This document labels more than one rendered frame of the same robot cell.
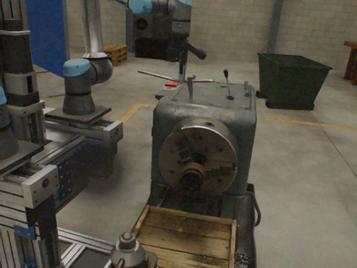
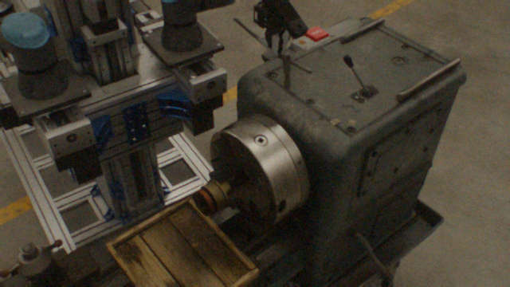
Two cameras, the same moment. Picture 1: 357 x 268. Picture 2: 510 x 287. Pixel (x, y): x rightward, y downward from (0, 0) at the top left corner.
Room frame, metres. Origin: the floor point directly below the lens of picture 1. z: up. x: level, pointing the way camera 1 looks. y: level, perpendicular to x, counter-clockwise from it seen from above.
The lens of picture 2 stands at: (0.35, -0.74, 2.19)
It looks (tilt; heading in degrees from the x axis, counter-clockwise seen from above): 44 degrees down; 41
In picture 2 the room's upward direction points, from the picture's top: straight up
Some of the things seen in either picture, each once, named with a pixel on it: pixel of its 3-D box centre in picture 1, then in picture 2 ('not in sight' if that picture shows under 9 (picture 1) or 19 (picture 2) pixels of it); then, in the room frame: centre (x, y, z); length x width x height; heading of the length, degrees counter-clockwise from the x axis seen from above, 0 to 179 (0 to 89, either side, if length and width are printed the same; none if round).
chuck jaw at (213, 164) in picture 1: (219, 168); (254, 201); (1.05, -0.15, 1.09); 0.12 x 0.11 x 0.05; 80
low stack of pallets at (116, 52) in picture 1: (108, 54); not in sight; (9.09, 2.25, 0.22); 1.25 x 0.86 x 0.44; 175
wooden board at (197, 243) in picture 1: (183, 241); (182, 260); (0.87, -0.03, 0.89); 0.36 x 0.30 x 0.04; 80
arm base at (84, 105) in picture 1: (78, 100); (181, 28); (1.40, 0.49, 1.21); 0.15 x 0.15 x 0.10
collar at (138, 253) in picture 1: (127, 250); (32, 257); (0.54, 0.10, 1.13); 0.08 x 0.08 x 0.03
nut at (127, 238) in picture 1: (127, 239); (28, 249); (0.54, 0.10, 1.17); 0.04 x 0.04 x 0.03
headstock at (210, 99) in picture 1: (206, 128); (343, 117); (1.54, -0.13, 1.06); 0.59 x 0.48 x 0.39; 170
